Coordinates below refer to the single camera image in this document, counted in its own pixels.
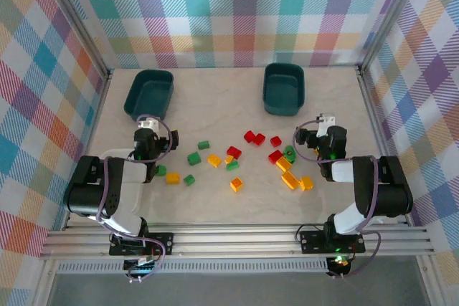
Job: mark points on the small yellow lego brick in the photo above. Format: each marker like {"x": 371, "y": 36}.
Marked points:
{"x": 229, "y": 159}

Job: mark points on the green lego brick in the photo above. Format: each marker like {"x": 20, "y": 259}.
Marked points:
{"x": 194, "y": 158}
{"x": 203, "y": 145}
{"x": 232, "y": 166}
{"x": 161, "y": 170}
{"x": 189, "y": 179}

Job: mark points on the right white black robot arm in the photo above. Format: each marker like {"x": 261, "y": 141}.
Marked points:
{"x": 391, "y": 195}

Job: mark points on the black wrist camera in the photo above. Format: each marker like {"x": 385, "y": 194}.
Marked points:
{"x": 174, "y": 140}
{"x": 305, "y": 137}

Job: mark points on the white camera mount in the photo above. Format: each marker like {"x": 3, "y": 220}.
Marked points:
{"x": 148, "y": 124}
{"x": 324, "y": 123}

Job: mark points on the aluminum frame post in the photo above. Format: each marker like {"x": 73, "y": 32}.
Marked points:
{"x": 77, "y": 23}
{"x": 391, "y": 15}

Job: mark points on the teal plastic container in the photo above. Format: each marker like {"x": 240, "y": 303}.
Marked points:
{"x": 283, "y": 89}
{"x": 148, "y": 94}

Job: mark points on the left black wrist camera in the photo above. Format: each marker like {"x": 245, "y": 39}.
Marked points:
{"x": 174, "y": 140}

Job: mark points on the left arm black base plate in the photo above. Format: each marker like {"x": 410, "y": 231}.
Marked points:
{"x": 161, "y": 243}

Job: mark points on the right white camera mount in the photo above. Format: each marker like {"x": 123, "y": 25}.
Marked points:
{"x": 324, "y": 123}

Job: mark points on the long yellow lego brick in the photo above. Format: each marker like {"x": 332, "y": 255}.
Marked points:
{"x": 290, "y": 180}

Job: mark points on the pile of yellow bricks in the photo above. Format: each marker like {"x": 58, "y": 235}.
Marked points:
{"x": 306, "y": 182}

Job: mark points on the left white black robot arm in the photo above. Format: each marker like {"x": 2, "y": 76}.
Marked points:
{"x": 86, "y": 191}

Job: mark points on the translucent red lego brick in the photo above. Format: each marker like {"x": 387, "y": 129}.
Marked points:
{"x": 275, "y": 156}

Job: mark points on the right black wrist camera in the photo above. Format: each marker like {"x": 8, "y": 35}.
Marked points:
{"x": 305, "y": 137}

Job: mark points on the yellow sloped lego brick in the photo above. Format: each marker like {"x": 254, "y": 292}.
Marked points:
{"x": 316, "y": 150}

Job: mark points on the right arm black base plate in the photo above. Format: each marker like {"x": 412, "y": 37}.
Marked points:
{"x": 312, "y": 241}

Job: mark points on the red curved lego brick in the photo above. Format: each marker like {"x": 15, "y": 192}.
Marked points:
{"x": 259, "y": 139}

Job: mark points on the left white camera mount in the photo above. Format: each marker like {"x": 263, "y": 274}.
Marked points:
{"x": 148, "y": 124}

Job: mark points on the aluminum mounting rail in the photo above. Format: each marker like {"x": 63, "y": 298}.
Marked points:
{"x": 233, "y": 243}

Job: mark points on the aluminum side rail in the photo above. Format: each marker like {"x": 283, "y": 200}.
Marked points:
{"x": 373, "y": 116}

